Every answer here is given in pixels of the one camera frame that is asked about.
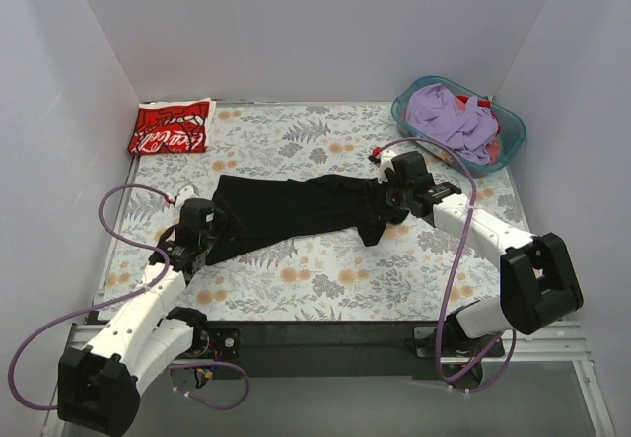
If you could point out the aluminium mounting rail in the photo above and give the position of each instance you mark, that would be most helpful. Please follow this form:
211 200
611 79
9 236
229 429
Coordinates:
562 341

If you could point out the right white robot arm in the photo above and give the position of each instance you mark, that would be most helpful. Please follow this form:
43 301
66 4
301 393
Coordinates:
538 284

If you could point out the folded red Coca-Cola shirt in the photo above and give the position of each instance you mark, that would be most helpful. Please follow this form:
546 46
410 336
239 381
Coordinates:
172 128

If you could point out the black t-shirt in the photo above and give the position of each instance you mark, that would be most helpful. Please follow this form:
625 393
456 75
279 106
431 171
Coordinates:
261 213

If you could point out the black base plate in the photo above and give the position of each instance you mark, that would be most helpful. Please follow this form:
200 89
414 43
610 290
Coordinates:
423 344
210 343

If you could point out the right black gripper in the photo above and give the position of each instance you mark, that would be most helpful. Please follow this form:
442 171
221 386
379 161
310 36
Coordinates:
383 200

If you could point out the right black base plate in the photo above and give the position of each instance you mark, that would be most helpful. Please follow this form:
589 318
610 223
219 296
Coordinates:
423 344

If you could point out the teal plastic basket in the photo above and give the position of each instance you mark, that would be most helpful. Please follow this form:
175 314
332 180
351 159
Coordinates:
511 138

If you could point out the floral table mat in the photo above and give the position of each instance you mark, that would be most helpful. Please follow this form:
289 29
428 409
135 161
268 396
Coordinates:
411 274

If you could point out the red garment in basket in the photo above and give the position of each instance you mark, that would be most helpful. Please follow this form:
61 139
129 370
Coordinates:
492 148

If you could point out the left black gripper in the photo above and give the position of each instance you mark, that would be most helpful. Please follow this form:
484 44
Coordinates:
213 222

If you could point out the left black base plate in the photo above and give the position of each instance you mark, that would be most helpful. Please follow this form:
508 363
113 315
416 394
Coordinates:
210 343

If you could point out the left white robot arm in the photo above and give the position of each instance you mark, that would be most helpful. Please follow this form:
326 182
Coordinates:
100 385

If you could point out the lilac t-shirt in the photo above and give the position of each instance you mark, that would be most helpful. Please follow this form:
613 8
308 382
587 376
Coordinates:
432 111

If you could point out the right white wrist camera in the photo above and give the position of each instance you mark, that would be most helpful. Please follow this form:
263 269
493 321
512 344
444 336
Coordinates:
383 158

